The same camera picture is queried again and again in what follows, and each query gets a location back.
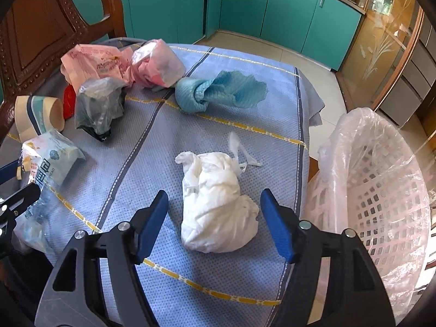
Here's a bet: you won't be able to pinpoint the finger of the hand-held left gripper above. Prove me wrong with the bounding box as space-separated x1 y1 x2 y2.
0 162 22 186
0 182 41 235

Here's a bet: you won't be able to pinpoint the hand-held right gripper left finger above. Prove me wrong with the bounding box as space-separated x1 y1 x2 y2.
34 191 169 327

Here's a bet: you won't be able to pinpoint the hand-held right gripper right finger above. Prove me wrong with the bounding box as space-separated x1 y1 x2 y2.
261 188 396 327

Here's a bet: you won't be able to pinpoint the clear printed plastic bag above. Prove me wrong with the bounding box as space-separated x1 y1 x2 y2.
14 184 69 253

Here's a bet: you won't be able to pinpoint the white wet wipes packet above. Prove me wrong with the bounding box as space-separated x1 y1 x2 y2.
21 129 86 187

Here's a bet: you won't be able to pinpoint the beige paper cup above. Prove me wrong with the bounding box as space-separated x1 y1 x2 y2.
14 95 65 144

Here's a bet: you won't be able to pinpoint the white tissue wad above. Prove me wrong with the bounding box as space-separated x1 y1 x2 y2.
175 152 259 253

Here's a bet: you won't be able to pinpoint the white lattice waste basket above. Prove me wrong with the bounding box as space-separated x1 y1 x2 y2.
305 107 431 318

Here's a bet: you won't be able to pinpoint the grey plastic bag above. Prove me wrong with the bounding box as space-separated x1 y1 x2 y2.
74 78 127 143

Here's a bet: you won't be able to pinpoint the pink printed bag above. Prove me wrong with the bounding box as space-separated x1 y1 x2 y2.
60 44 137 91

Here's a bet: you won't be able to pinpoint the blue cloth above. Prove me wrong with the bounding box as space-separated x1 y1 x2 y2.
175 71 268 114

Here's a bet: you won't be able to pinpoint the translucent pink plastic bag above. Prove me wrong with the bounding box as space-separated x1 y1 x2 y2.
131 39 186 87

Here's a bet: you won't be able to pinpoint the small white tissue scrap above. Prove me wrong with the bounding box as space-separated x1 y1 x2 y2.
228 131 264 175

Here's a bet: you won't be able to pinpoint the red wrapper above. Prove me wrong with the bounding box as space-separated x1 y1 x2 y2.
63 85 77 120

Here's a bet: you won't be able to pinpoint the blue checked blanket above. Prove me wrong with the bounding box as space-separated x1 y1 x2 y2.
0 37 322 327

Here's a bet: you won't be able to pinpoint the carved wooden chair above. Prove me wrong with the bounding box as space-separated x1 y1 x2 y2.
0 0 127 164

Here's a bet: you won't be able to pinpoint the silver refrigerator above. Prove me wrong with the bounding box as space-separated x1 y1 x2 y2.
378 10 436 126

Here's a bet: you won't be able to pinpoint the etched glass sliding door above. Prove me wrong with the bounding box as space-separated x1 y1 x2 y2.
335 0 425 110

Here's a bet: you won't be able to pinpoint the teal lower cabinets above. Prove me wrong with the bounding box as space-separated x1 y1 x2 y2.
65 0 363 72

